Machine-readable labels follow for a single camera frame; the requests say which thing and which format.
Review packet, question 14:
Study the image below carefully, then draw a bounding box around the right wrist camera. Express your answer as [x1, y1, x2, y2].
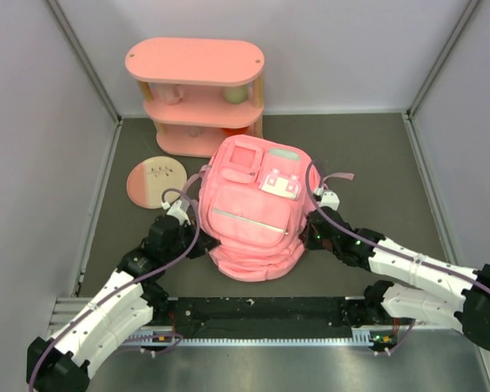
[314, 188, 340, 211]

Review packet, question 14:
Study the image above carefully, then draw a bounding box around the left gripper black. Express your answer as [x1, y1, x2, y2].
[163, 217, 219, 261]

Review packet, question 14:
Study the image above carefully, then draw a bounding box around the clear glass on lower shelf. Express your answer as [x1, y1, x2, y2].
[187, 126, 205, 138]

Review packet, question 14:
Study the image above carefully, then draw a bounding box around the pink school backpack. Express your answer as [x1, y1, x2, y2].
[179, 136, 355, 283]

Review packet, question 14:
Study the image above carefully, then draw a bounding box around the pink three-tier shelf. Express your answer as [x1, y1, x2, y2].
[125, 37, 265, 158]

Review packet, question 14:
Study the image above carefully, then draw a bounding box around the pink and cream plate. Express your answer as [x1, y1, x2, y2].
[126, 156, 187, 209]

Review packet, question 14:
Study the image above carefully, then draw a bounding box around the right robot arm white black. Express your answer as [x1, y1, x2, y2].
[303, 207, 490, 351]

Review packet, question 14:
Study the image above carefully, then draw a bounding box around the grey slotted cable duct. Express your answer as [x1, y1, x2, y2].
[122, 330, 397, 347]

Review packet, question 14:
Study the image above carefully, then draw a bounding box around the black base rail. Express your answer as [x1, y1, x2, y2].
[122, 296, 397, 340]

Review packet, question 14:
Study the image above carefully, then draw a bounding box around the pale green cup on shelf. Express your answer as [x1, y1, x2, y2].
[222, 86, 248, 105]

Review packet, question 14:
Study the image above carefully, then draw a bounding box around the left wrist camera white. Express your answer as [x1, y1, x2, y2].
[162, 198, 190, 225]

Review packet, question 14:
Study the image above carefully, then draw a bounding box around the pink cup on shelf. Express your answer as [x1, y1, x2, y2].
[158, 83, 184, 105]

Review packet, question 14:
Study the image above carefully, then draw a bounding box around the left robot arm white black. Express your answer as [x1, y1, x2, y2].
[26, 216, 220, 391]

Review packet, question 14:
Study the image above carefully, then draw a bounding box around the orange bowl on lower shelf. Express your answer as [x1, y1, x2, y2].
[221, 127, 248, 137]

